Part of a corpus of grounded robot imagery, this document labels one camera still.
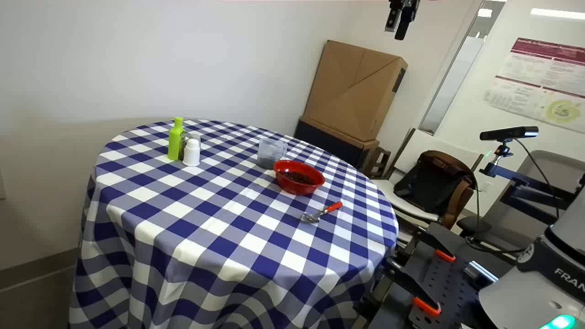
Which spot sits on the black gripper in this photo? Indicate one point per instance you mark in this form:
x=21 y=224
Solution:
x=401 y=16

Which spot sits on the orange handled metal spoon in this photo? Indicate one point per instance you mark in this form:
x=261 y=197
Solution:
x=315 y=219

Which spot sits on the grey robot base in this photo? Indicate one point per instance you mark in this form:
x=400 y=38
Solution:
x=546 y=290

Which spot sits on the transparent plastic measuring jar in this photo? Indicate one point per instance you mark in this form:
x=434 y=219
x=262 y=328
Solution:
x=270 y=153

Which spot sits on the red orange bowl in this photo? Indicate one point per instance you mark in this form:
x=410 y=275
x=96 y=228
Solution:
x=283 y=167

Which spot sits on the brown cardboard box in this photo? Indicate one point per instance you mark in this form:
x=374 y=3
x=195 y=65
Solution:
x=354 y=89

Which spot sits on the dark brown bag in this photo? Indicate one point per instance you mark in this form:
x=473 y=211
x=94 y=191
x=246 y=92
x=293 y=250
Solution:
x=434 y=180

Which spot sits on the coffee beans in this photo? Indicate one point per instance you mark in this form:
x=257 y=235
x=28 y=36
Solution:
x=299 y=178

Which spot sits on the small white plastic bottle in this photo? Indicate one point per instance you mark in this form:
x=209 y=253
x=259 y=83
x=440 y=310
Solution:
x=191 y=155

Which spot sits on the green plastic bottle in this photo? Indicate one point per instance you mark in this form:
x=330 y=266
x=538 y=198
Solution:
x=176 y=140

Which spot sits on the blue white checkered tablecloth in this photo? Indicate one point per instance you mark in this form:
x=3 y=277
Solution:
x=222 y=246

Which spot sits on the wall poster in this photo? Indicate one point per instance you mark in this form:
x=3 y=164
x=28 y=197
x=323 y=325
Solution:
x=544 y=81

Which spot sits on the black camera on stand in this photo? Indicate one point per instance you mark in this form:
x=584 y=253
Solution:
x=509 y=134

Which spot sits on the black clamp orange handle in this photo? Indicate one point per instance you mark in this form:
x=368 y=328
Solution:
x=421 y=297

